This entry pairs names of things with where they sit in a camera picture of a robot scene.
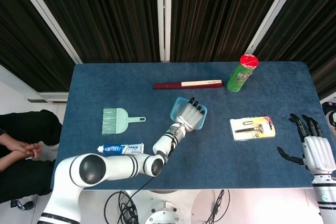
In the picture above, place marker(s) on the black chair caster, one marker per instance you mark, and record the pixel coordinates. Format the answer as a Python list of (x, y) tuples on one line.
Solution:
[(22, 205)]

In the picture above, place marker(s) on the white cloth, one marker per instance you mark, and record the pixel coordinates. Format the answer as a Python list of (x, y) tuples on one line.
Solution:
[(50, 151)]

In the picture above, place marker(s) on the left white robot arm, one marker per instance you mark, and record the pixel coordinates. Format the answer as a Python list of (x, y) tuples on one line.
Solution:
[(118, 166)]

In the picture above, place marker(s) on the white blue toothpaste tube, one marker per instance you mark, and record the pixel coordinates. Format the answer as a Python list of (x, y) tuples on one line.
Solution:
[(123, 149)]

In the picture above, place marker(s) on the razor in blister pack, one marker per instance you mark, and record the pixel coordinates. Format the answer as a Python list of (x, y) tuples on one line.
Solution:
[(252, 128)]

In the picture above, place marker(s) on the blue translucent plastic lid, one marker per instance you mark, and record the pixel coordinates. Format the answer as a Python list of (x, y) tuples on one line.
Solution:
[(177, 106)]

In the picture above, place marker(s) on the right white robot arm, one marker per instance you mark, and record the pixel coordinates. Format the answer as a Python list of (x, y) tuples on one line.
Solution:
[(325, 200)]

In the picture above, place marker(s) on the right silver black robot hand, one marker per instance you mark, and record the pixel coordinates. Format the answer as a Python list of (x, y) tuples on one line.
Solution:
[(319, 154)]

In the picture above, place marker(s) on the purple black device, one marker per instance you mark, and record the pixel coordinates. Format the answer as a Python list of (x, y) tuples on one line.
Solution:
[(331, 119)]

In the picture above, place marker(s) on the dark red folded fan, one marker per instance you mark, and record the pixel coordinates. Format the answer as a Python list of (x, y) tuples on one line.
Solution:
[(168, 86)]

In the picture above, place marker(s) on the blue table mat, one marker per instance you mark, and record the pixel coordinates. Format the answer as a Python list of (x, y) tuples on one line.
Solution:
[(105, 82)]

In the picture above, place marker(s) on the white window frame post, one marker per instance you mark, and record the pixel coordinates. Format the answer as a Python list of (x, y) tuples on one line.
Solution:
[(273, 14), (163, 11), (47, 14)]

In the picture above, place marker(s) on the green can with red lid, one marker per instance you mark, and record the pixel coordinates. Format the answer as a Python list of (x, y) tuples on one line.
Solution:
[(237, 78)]

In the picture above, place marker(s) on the green mini brush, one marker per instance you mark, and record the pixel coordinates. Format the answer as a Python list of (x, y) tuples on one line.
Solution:
[(109, 121)]

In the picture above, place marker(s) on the person in black clothing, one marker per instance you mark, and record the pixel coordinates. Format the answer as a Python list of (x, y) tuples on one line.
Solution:
[(21, 127)]

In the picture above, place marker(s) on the silver robot base flange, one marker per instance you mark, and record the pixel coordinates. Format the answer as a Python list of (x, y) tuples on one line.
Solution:
[(163, 213)]

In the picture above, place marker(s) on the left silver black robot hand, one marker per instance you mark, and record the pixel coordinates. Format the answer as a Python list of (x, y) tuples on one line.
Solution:
[(189, 116)]

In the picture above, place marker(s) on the dark pleated curtain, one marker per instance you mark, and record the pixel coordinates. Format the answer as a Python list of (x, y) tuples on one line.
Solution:
[(21, 37), (210, 11), (315, 24), (105, 11)]

